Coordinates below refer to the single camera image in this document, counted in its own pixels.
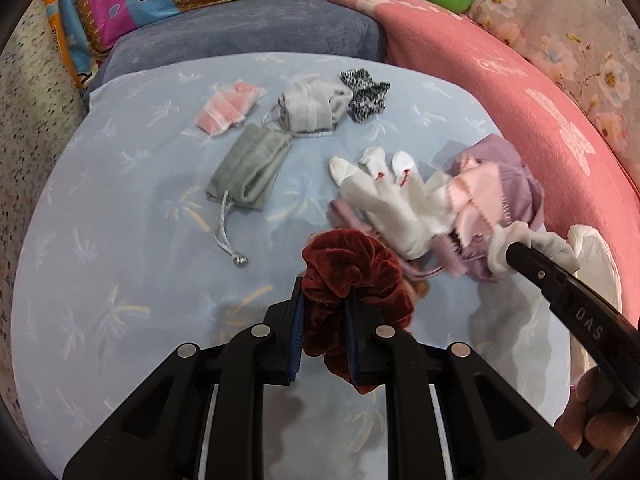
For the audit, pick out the white fluffy cloth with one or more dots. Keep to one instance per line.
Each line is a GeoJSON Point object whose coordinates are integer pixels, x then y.
{"type": "Point", "coordinates": [542, 245]}

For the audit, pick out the white plastic bag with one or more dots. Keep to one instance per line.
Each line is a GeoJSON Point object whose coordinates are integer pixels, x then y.
{"type": "Point", "coordinates": [597, 260]}

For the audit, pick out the floral blanket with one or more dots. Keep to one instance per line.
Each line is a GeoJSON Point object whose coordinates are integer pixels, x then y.
{"type": "Point", "coordinates": [565, 15]}

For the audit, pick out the light grey folded cloth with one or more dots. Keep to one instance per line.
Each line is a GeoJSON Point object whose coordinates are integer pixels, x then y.
{"type": "Point", "coordinates": [312, 102]}

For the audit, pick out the pale pink cloth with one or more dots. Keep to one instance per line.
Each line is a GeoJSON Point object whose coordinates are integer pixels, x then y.
{"type": "Point", "coordinates": [475, 195]}

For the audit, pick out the white glove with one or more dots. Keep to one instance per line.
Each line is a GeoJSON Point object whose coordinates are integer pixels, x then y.
{"type": "Point", "coordinates": [395, 200]}

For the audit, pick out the black and white knitted cloth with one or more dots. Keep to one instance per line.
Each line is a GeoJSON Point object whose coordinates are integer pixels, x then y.
{"type": "Point", "coordinates": [365, 95]}

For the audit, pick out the pink blanket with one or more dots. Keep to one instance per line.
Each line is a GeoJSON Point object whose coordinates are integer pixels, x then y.
{"type": "Point", "coordinates": [500, 90]}

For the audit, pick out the dark red velvet scrunchie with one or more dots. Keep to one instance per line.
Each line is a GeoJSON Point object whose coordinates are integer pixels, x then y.
{"type": "Point", "coordinates": [350, 270]}

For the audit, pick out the person's right hand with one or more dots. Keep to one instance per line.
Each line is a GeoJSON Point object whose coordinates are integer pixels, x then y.
{"type": "Point", "coordinates": [585, 410]}

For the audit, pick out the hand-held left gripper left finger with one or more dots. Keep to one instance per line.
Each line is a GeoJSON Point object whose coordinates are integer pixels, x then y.
{"type": "Point", "coordinates": [295, 330]}

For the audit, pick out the purple cloth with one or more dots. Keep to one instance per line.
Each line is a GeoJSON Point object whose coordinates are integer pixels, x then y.
{"type": "Point", "coordinates": [510, 180]}

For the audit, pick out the blue-grey pillow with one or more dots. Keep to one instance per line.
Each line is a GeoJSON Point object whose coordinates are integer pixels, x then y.
{"type": "Point", "coordinates": [240, 30]}

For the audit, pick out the speckled beige mat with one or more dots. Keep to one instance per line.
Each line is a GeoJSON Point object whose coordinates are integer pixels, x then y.
{"type": "Point", "coordinates": [35, 110]}

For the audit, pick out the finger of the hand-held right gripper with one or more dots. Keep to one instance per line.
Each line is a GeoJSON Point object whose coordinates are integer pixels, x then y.
{"type": "Point", "coordinates": [530, 262]}

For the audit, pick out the pink white folded cloth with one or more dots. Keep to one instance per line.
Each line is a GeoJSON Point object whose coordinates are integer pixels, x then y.
{"type": "Point", "coordinates": [227, 107]}

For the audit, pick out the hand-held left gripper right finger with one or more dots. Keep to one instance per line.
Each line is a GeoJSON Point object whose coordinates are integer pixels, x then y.
{"type": "Point", "coordinates": [353, 340]}

